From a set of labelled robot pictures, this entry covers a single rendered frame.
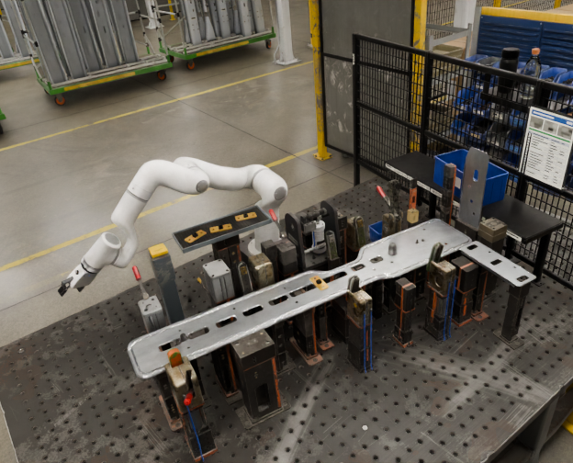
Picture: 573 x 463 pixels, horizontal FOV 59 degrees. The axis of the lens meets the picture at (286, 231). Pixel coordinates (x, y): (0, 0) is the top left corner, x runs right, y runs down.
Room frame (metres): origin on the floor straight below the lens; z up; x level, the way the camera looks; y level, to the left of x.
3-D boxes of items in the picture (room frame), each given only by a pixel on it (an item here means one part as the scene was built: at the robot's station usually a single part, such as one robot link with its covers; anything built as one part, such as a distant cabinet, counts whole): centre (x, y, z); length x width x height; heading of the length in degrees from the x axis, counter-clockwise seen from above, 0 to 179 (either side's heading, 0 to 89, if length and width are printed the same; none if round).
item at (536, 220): (2.03, -0.83, 1.01); 0.90 x 0.22 x 0.03; 25
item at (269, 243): (1.62, 0.08, 0.90); 0.05 x 0.05 x 0.40; 25
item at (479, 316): (1.55, -0.75, 0.84); 0.11 x 0.06 x 0.29; 25
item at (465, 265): (1.53, -0.67, 0.84); 0.11 x 0.10 x 0.28; 25
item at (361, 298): (1.33, -0.23, 0.87); 0.12 x 0.09 x 0.35; 25
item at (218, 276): (1.48, 0.27, 0.90); 0.13 x 0.10 x 0.41; 25
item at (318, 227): (1.70, -0.11, 0.94); 0.18 x 0.13 x 0.49; 115
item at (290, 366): (1.38, 0.09, 0.84); 0.13 x 0.11 x 0.29; 25
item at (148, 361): (1.45, -0.09, 1.00); 1.38 x 0.22 x 0.02; 115
